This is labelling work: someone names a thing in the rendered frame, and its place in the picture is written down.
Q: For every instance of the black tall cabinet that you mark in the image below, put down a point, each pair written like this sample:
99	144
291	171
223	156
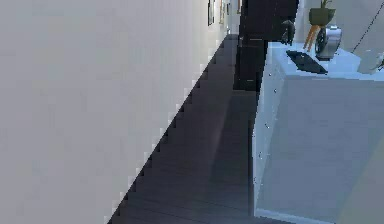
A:
256	36

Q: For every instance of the pale framed wall picture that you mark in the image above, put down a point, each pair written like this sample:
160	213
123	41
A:
221	10

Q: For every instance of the dark framed wall picture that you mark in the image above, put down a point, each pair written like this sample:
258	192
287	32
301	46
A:
211	12

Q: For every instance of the pale blue chest of drawers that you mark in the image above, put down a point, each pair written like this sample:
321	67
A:
316	140

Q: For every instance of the dark small figurine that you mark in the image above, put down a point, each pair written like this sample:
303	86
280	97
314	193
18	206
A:
288	31

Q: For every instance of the potted plant on orange legs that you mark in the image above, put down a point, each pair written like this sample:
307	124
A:
319	18

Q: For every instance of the black flat remote control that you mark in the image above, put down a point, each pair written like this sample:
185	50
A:
306	62

